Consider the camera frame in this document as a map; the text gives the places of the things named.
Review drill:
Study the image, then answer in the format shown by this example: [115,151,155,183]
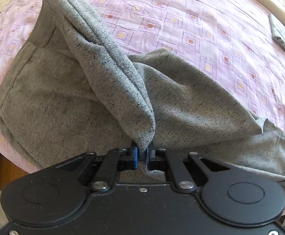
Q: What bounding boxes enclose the grey speckled pants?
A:
[0,0,285,189]

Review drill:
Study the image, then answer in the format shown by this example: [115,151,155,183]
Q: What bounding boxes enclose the pink patterned bed sheet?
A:
[0,0,285,172]

